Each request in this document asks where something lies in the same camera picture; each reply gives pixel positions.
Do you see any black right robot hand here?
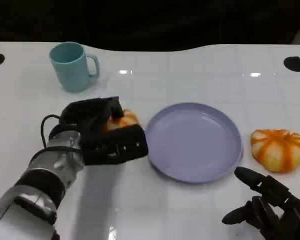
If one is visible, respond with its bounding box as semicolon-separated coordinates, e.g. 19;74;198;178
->
221;166;300;240

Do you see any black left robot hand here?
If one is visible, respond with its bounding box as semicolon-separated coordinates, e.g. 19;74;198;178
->
60;96;149;166

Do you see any orange and white bread roll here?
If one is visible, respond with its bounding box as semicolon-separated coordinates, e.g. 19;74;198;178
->
250;128;300;174
102;108;140;133

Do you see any lilac plate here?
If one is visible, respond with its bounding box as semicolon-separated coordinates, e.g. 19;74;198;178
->
145;101;244;185

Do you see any pale green mug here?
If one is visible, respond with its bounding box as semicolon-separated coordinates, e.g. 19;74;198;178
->
49;41;101;93

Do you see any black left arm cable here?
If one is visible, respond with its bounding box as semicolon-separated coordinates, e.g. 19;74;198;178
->
40;114;83;153

